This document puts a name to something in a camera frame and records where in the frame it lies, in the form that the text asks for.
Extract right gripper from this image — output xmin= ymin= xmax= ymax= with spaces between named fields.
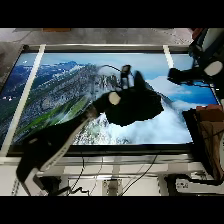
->
xmin=167 ymin=67 xmax=198 ymax=85

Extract black pants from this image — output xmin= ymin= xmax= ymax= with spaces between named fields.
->
xmin=92 ymin=70 xmax=165 ymax=128

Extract red-brown garment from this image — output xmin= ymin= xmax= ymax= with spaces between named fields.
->
xmin=195 ymin=104 xmax=224 ymax=123

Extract brown garment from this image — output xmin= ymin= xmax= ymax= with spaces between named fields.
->
xmin=198 ymin=119 xmax=224 ymax=182

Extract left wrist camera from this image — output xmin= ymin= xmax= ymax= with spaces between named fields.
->
xmin=119 ymin=64 xmax=132 ymax=90

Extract black cable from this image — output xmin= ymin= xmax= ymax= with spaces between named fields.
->
xmin=119 ymin=153 xmax=159 ymax=197
xmin=98 ymin=64 xmax=123 ymax=74

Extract silver frame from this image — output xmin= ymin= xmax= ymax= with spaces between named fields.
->
xmin=0 ymin=43 xmax=224 ymax=197

